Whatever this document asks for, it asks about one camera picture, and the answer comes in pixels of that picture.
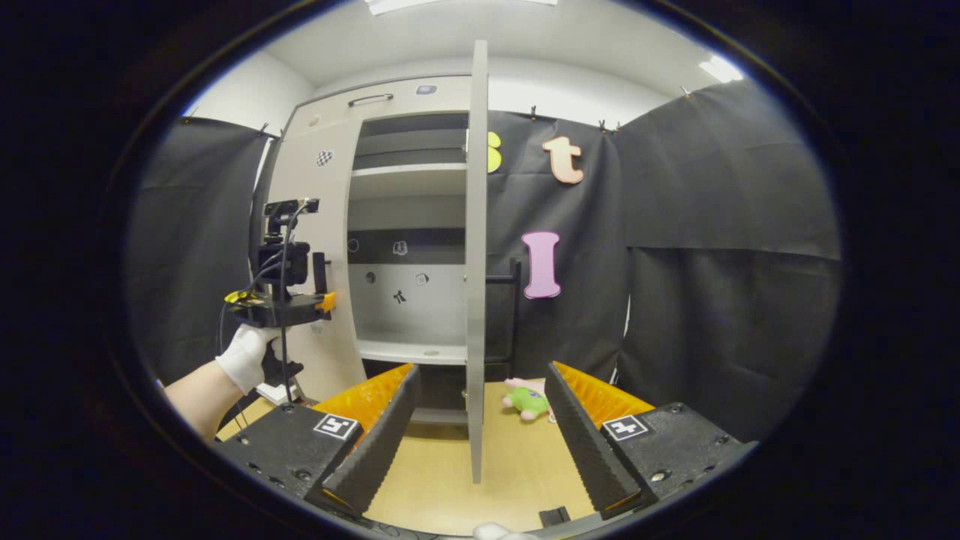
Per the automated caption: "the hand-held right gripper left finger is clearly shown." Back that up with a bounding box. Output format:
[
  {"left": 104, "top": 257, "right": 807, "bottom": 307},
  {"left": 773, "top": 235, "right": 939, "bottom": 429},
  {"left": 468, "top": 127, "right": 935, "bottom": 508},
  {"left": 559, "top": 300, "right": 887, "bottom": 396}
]
[{"left": 214, "top": 363, "right": 422, "bottom": 517}]

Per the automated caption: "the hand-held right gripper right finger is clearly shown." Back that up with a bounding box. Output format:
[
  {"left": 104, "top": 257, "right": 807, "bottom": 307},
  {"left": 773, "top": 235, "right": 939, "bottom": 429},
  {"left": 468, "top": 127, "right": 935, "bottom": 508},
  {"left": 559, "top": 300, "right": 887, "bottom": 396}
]
[{"left": 544, "top": 361, "right": 757, "bottom": 521}]

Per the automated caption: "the grey double-door shoe cabinet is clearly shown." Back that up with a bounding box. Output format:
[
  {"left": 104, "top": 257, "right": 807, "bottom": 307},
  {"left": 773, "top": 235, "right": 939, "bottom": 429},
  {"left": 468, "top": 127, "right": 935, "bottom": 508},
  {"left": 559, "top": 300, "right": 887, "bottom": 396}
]
[{"left": 251, "top": 41, "right": 522, "bottom": 485}]

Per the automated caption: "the grey shoe cabinet door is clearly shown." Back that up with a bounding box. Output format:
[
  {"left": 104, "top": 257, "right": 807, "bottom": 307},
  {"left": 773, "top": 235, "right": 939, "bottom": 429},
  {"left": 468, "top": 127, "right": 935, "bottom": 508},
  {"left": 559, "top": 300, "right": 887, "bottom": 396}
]
[
  {"left": 463, "top": 41, "right": 523, "bottom": 485},
  {"left": 266, "top": 120, "right": 365, "bottom": 402}
]

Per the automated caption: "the white cabinet shelf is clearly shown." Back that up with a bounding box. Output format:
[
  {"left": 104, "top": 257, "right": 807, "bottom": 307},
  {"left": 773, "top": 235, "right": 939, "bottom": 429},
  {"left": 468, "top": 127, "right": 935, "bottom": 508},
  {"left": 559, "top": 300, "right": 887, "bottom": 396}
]
[
  {"left": 356, "top": 337, "right": 470, "bottom": 367},
  {"left": 351, "top": 163, "right": 470, "bottom": 200}
]

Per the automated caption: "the grey cabinet drawer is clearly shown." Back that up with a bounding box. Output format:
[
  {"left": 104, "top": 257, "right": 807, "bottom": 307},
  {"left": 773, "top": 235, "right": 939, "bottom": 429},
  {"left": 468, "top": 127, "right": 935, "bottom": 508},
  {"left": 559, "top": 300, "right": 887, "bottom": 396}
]
[{"left": 289, "top": 75, "right": 472, "bottom": 140}]

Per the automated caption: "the pink and green plush toy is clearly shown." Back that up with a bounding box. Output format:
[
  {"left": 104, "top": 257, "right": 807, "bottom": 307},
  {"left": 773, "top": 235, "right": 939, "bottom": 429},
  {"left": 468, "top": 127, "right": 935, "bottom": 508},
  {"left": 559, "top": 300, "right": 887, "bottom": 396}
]
[{"left": 501, "top": 377, "right": 553, "bottom": 422}]

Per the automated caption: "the black backdrop cloth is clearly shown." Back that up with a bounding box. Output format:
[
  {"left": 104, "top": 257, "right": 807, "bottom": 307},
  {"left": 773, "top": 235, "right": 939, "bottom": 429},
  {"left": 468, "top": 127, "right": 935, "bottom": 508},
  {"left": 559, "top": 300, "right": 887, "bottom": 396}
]
[{"left": 124, "top": 79, "right": 842, "bottom": 443}]

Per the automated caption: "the long ceiling light panel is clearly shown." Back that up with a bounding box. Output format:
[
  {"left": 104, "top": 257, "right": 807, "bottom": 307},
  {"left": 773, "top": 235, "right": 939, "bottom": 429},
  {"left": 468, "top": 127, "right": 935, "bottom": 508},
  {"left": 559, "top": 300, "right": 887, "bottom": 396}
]
[{"left": 365, "top": 0, "right": 560, "bottom": 17}]

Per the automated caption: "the small ceiling light panel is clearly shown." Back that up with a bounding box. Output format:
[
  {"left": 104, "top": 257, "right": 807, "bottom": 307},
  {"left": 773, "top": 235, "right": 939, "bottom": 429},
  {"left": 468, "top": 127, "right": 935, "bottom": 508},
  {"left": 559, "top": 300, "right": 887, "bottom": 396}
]
[{"left": 699, "top": 54, "right": 743, "bottom": 83}]

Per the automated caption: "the black camera cable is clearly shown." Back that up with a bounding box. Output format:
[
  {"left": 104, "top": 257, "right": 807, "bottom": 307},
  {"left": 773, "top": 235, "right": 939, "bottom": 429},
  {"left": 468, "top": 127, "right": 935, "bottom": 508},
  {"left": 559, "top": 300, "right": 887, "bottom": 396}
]
[{"left": 217, "top": 201, "right": 312, "bottom": 406}]

